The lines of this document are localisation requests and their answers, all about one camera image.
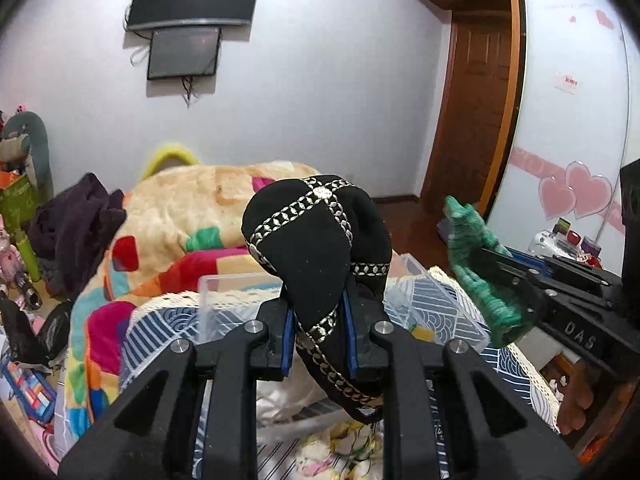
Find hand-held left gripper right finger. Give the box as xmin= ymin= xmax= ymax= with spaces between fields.
xmin=344 ymin=290 xmax=586 ymax=480

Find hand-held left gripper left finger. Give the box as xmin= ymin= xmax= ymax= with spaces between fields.
xmin=57 ymin=297 xmax=296 ymax=480

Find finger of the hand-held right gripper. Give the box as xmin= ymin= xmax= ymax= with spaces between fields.
xmin=515 ymin=280 xmax=553 ymax=328
xmin=479 ymin=246 xmax=551 ymax=281

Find green knitted sock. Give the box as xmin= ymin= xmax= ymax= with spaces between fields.
xmin=444 ymin=196 xmax=539 ymax=349

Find clear plastic storage box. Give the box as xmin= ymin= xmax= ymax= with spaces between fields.
xmin=197 ymin=254 xmax=492 ymax=443

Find black hat with silver trim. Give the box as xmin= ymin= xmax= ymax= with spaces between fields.
xmin=241 ymin=175 xmax=394 ymax=424

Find person's right hand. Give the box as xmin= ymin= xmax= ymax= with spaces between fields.
xmin=557 ymin=372 xmax=598 ymax=437

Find white small appliance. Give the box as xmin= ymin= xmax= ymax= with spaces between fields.
xmin=529 ymin=230 xmax=562 ymax=257

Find white cloth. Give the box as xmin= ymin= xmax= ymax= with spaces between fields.
xmin=257 ymin=360 xmax=347 ymax=423

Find pink heart stickers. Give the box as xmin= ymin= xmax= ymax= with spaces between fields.
xmin=537 ymin=160 xmax=614 ymax=221

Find floral cloth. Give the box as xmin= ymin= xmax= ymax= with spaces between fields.
xmin=294 ymin=419 xmax=386 ymax=480

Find blue wave-patterned cloth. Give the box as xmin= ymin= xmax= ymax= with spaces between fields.
xmin=119 ymin=265 xmax=562 ymax=480

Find brown wooden door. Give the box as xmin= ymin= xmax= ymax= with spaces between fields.
xmin=420 ymin=19 xmax=517 ymax=207

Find colourful patchwork blanket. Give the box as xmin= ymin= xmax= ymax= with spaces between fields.
xmin=52 ymin=160 xmax=363 ymax=463

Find white sliding wardrobe door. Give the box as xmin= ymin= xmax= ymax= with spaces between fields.
xmin=479 ymin=0 xmax=640 ymax=273

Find yellow plush item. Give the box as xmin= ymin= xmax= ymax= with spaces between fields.
xmin=140 ymin=142 xmax=202 ymax=181

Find dark purple clothes pile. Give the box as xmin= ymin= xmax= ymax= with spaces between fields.
xmin=27 ymin=172 xmax=129 ymax=302

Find black plastic bag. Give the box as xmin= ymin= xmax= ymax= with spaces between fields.
xmin=0 ymin=294 xmax=74 ymax=367

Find colourful patterned bag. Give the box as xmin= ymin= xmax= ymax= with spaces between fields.
xmin=0 ymin=359 xmax=59 ymax=427

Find pink plush toy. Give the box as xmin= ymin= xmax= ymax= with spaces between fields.
xmin=0 ymin=214 xmax=27 ymax=302

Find green cardboard box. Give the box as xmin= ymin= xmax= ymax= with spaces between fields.
xmin=0 ymin=170 xmax=42 ymax=232

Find grey plush dinosaur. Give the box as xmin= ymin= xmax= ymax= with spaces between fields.
xmin=0 ymin=109 xmax=55 ymax=202

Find small black wall monitor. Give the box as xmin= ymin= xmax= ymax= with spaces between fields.
xmin=147 ymin=26 xmax=223 ymax=81

